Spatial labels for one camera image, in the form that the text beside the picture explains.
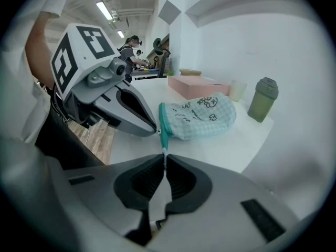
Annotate grey wall panel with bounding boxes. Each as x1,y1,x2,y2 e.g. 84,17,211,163
158,0,182,26

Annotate person's black trousers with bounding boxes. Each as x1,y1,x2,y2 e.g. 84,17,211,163
35,109,106,168

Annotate round tan box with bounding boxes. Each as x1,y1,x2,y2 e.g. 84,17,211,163
179,68,202,76

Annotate person's white t-shirt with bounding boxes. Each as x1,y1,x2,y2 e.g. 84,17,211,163
0,0,76,146

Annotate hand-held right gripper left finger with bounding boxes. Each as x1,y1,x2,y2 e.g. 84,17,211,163
49,153,169,252

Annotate white printed pouch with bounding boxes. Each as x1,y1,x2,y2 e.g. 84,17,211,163
158,92,237,157

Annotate translucent plastic cup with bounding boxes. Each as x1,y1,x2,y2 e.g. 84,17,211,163
229,79,247,102

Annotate person's left forearm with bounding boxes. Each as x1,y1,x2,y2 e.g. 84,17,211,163
25,10,61,89

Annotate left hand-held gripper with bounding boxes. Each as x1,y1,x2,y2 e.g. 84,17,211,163
49,22,159,138

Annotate black office chair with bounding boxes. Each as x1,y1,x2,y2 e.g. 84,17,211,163
153,37,171,79

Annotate green lidded bottle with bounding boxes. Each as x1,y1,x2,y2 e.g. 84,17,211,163
247,77,279,123

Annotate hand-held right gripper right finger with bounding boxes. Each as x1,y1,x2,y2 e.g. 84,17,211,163
146,153,301,252

